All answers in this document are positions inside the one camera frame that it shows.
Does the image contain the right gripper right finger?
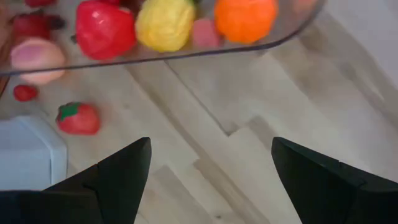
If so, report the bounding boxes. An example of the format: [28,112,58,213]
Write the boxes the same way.
[271,136,398,224]

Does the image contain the pink toy peach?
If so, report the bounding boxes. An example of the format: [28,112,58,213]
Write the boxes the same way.
[9,37,67,85]

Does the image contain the yellow toy pepper green stem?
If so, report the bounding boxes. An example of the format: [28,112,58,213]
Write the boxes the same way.
[135,0,197,53]

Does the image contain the orange toy fruit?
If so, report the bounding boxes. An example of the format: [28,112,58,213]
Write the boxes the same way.
[213,0,279,44]

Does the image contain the small red toy strawberry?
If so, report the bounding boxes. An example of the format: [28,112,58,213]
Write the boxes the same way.
[11,12,66,41]

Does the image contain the clear plastic tupperware container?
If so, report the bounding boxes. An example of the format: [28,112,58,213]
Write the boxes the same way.
[0,0,326,99]

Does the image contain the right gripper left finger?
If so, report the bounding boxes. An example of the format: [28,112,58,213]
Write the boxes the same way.
[0,136,152,224]

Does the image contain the small dark red berry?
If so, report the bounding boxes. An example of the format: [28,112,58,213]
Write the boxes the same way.
[12,84,39,103]

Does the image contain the large red toy strawberry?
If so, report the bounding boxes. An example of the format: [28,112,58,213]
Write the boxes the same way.
[55,101,101,136]

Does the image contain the red toy bell pepper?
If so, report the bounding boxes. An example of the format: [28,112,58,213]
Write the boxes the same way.
[75,0,137,61]

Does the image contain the white hexagonal planter pot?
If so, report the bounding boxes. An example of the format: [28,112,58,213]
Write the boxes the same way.
[0,114,68,191]

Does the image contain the small pink toy radish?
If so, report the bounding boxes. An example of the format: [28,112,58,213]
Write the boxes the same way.
[191,17,222,49]

